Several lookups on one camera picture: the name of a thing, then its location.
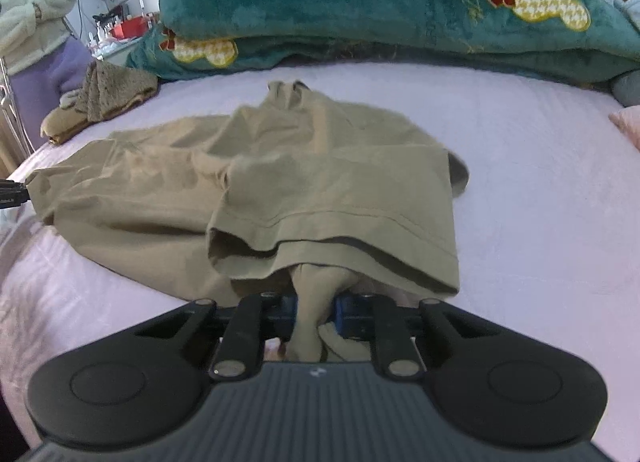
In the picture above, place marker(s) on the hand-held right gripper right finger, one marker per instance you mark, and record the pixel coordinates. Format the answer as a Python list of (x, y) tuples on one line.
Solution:
[(350, 317)]

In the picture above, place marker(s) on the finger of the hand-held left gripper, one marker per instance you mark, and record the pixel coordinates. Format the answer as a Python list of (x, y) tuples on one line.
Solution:
[(15, 194)]

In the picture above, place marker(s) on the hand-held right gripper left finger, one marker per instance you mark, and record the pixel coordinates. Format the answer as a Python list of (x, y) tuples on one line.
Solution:
[(286, 306)]

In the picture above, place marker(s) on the tan shirt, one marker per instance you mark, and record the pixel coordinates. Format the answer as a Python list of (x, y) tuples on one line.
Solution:
[(300, 182)]

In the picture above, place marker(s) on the folded tan cloth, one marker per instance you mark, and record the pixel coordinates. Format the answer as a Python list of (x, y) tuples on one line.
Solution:
[(62, 124)]

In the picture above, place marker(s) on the grey gloves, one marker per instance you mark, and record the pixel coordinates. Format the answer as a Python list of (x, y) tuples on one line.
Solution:
[(70, 99)]

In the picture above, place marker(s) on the speckled brown knit cloth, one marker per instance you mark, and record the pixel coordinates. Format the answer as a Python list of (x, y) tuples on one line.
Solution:
[(115, 89)]

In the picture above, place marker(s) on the white desk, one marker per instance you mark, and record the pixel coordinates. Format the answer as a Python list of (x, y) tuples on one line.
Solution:
[(115, 49)]

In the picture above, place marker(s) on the red plastic basin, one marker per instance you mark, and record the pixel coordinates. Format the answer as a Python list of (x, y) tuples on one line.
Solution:
[(127, 29)]

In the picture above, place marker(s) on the pink pillow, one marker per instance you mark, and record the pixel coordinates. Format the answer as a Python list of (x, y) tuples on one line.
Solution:
[(630, 124)]

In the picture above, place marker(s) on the grey pillow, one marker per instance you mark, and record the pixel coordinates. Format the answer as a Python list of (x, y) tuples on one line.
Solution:
[(627, 89)]

